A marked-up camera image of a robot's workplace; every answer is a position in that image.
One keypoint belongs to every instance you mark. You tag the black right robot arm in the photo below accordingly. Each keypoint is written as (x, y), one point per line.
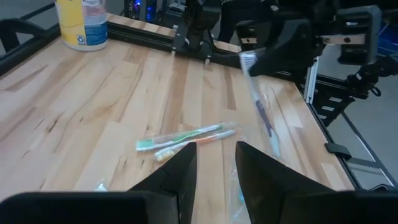
(199, 18)

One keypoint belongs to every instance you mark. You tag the orange toothbrush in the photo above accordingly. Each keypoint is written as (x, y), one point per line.
(205, 140)

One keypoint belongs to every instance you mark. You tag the white-lidded wipes canister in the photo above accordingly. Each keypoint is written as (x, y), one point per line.
(84, 31)

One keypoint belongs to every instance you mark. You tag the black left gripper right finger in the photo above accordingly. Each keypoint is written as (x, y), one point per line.
(261, 186)

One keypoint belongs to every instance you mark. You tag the purple toothbrush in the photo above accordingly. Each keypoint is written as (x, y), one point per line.
(264, 115)

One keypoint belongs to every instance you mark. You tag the green toothbrush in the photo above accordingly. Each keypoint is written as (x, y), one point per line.
(180, 136)

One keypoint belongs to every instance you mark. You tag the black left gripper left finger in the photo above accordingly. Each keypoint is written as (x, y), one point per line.
(180, 174)

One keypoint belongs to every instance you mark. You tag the teal toothbrush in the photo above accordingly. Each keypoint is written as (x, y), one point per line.
(240, 196)

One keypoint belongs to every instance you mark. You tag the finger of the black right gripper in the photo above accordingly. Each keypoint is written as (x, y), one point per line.
(280, 49)
(308, 43)

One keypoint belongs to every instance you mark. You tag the black computer with blue lights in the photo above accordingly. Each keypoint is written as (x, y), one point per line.
(140, 9)

